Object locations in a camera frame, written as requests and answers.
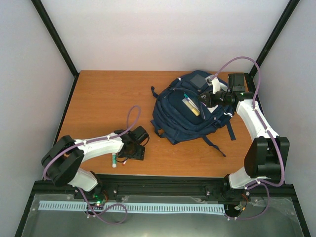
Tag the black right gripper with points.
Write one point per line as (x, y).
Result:
(210, 101)

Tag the green capped marker pen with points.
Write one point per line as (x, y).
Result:
(188, 98)

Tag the black corner frame post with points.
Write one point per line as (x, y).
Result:
(55, 36)
(283, 19)

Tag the light blue slotted cable duct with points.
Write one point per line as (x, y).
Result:
(136, 208)

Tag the black left corner frame post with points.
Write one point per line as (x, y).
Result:
(55, 36)

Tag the navy blue student backpack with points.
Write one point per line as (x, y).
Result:
(175, 122)

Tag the purple marker pen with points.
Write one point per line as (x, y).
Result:
(194, 104)

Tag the black right corner frame post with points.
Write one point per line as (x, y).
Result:
(283, 19)

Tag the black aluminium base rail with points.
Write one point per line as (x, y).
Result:
(117, 187)

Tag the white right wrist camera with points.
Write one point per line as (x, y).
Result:
(214, 83)

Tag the yellow highlighter pen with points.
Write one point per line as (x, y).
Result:
(191, 107)

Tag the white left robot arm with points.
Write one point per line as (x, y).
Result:
(62, 163)

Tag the white glue stick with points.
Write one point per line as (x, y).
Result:
(114, 161)

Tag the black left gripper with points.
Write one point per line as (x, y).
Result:
(139, 155)

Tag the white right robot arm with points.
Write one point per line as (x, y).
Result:
(265, 160)

